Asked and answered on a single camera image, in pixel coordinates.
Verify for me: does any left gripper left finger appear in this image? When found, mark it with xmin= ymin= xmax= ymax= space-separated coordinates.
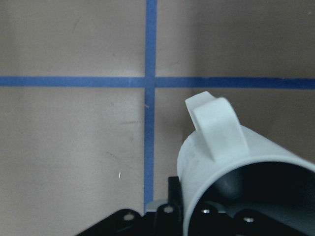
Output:
xmin=154 ymin=177 xmax=183 ymax=236

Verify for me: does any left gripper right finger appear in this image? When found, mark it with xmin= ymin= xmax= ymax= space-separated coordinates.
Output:
xmin=200 ymin=201 xmax=315 ymax=236

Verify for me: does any white ceramic mug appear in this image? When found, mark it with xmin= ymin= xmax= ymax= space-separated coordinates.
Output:
xmin=177 ymin=91 xmax=315 ymax=236

